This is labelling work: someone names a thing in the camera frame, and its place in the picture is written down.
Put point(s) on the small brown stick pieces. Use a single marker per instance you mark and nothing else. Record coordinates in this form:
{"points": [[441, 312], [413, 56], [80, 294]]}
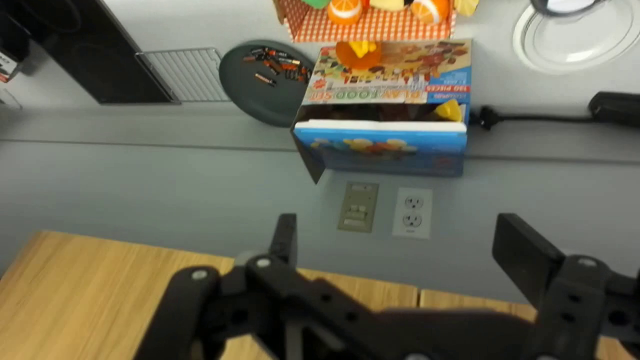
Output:
{"points": [[277, 60]]}

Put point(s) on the beige wall switch plate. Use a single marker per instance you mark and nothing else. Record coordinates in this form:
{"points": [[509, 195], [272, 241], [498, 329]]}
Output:
{"points": [[358, 208]]}

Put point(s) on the green toy ball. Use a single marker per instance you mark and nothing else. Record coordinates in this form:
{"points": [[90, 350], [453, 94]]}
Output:
{"points": [[317, 2]]}

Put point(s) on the dark grey plate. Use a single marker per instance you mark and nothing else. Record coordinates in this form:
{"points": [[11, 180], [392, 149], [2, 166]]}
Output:
{"points": [[260, 100]]}

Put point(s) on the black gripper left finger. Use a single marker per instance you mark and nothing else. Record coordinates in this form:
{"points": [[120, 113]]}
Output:
{"points": [[282, 241]]}

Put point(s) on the small white plate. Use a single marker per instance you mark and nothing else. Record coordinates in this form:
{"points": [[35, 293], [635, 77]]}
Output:
{"points": [[580, 40]]}

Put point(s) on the white wall power outlet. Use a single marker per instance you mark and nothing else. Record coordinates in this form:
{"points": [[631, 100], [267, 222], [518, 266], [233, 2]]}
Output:
{"points": [[413, 213]]}

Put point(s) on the black elongated device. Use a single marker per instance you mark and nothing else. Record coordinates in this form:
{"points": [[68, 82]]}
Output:
{"points": [[617, 109]]}

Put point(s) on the orange slice toy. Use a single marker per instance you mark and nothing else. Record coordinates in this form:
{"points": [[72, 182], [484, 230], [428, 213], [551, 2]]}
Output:
{"points": [[431, 8], [347, 8]]}

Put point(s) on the black cooktop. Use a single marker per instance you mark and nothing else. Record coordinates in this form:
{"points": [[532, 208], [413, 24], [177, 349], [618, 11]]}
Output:
{"points": [[106, 60]]}

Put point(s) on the red checkered cardboard tray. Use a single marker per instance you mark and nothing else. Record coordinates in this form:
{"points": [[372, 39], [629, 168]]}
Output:
{"points": [[372, 31]]}

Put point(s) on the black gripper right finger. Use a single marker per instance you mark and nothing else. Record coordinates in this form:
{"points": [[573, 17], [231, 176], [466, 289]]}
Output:
{"points": [[523, 252]]}

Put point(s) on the red orange toy food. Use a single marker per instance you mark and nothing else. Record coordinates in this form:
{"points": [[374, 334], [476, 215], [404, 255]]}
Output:
{"points": [[361, 55]]}

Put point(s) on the blue play food box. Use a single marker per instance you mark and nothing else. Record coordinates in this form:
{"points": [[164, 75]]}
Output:
{"points": [[387, 147]]}

